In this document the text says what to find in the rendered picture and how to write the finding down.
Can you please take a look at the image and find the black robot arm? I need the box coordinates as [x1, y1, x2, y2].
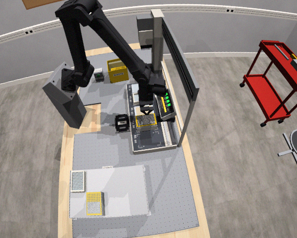
[55, 0, 167, 101]

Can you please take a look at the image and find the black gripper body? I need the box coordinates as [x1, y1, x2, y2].
[138, 90, 153, 111]

